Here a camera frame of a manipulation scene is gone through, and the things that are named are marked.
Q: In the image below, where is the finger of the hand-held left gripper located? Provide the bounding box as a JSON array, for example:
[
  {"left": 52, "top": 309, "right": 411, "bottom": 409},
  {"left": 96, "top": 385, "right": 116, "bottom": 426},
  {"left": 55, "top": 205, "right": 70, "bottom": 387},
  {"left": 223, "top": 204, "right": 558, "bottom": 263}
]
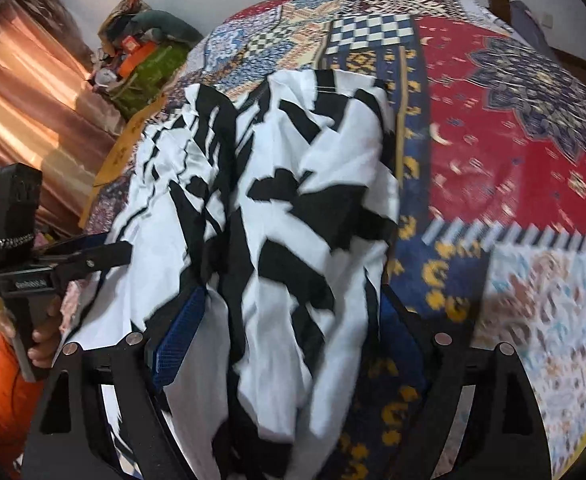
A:
[
  {"left": 55, "top": 241, "right": 134, "bottom": 287},
  {"left": 38, "top": 231, "right": 112, "bottom": 262}
]

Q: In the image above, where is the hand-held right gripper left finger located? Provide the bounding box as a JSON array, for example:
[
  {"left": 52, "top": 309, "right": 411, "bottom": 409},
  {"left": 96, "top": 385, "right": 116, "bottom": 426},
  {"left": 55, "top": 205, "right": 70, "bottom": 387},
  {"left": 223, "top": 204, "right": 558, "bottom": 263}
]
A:
[{"left": 20, "top": 282, "right": 210, "bottom": 480}]

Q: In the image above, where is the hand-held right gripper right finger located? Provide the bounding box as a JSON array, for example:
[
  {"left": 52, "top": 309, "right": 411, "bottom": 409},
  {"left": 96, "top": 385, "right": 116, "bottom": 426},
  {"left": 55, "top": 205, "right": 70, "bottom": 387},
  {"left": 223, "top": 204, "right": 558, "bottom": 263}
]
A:
[{"left": 379, "top": 284, "right": 554, "bottom": 480}]

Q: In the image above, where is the black and white patterned garment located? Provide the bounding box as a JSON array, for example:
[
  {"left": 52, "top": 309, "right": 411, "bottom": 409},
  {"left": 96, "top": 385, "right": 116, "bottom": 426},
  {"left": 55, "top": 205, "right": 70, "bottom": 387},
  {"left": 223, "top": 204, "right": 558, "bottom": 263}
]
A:
[{"left": 60, "top": 67, "right": 404, "bottom": 480}]

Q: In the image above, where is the person's left hand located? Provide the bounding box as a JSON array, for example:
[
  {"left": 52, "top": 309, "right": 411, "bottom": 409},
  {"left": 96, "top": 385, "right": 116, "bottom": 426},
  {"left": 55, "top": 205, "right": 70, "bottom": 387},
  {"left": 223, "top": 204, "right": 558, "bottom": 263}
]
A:
[{"left": 27, "top": 297, "right": 65, "bottom": 370}]

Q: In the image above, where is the yellow mat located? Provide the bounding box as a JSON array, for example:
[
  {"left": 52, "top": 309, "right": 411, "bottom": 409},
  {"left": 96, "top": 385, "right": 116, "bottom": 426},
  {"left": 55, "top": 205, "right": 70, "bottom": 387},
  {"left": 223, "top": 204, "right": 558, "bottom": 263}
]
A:
[{"left": 80, "top": 97, "right": 170, "bottom": 222}]

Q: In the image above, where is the orange pink curtain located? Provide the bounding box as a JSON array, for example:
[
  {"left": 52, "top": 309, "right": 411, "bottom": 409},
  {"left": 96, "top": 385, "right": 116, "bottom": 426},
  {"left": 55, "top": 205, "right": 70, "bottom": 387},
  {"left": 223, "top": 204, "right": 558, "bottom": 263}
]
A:
[{"left": 0, "top": 0, "right": 120, "bottom": 261}]

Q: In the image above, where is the green patterned cloth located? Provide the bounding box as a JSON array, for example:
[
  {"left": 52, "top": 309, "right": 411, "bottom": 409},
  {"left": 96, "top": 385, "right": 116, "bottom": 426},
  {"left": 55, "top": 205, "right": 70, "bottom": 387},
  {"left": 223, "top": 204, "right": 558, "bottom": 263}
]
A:
[{"left": 110, "top": 42, "right": 194, "bottom": 122}]

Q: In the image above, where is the orange box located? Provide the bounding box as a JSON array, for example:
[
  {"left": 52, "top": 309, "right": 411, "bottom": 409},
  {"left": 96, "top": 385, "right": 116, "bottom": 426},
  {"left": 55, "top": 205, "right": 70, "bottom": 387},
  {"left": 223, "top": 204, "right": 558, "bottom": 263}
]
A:
[{"left": 120, "top": 43, "right": 160, "bottom": 74}]

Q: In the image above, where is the patchwork printed blanket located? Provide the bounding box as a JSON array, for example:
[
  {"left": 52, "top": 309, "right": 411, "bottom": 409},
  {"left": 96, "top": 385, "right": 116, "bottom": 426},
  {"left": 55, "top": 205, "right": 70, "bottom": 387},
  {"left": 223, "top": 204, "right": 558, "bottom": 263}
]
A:
[{"left": 80, "top": 0, "right": 586, "bottom": 480}]

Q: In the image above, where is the brown patterned bag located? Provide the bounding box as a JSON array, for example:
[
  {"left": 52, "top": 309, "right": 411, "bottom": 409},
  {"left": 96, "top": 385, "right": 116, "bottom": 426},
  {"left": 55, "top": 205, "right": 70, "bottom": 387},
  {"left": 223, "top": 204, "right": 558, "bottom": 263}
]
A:
[{"left": 98, "top": 0, "right": 150, "bottom": 37}]

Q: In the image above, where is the grey cloth bundle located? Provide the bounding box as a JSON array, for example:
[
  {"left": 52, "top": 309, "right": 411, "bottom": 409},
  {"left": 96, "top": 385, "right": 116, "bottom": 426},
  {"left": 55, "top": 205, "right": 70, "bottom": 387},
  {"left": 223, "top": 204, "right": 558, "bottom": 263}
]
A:
[{"left": 130, "top": 9, "right": 204, "bottom": 44}]

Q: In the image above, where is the blue cloth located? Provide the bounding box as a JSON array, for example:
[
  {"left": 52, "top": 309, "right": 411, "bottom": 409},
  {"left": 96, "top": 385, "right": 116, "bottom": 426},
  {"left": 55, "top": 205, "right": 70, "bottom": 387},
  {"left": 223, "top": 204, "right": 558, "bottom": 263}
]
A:
[{"left": 510, "top": 0, "right": 550, "bottom": 49}]

